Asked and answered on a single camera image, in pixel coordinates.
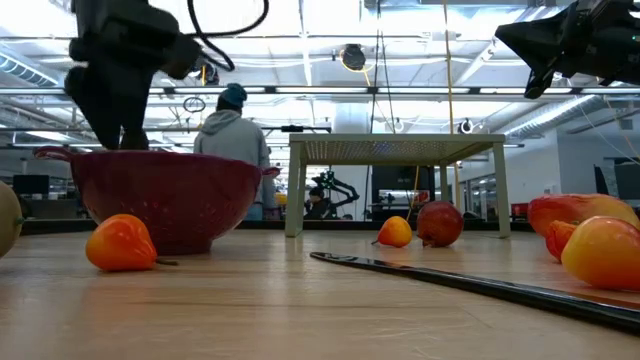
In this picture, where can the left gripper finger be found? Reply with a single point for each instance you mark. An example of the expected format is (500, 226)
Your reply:
(100, 100)
(137, 110)

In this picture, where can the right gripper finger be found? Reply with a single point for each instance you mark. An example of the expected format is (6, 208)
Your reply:
(550, 52)
(545, 30)

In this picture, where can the maroon plastic colander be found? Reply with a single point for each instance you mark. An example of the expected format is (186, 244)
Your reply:
(175, 200)

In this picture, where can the green brown round fruit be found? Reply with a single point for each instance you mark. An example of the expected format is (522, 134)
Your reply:
(7, 220)

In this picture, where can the large red yellow mango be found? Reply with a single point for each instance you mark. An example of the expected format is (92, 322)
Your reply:
(575, 207)

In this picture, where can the small red orange fruit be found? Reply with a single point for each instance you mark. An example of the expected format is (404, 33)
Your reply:
(556, 240)

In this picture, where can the dark red apple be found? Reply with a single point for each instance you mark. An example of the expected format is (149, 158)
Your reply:
(440, 224)

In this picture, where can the yellow orange toy pear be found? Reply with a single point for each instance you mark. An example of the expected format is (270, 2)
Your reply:
(600, 255)

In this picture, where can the small orange toy pear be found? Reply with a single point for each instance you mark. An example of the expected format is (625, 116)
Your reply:
(395, 232)

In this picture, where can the black background robot arm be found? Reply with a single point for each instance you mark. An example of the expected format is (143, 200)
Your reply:
(345, 190)

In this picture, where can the black computer monitor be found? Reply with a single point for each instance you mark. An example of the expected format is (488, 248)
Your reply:
(30, 184)
(400, 177)

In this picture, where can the black display panel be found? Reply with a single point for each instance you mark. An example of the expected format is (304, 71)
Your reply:
(627, 180)

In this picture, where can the red storage box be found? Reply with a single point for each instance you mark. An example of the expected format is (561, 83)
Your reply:
(517, 209)

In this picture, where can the pale green perforated riser table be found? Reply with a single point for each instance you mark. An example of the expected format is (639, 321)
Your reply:
(400, 149)

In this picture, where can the black aluminium frame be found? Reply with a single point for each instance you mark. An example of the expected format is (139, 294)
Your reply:
(50, 227)

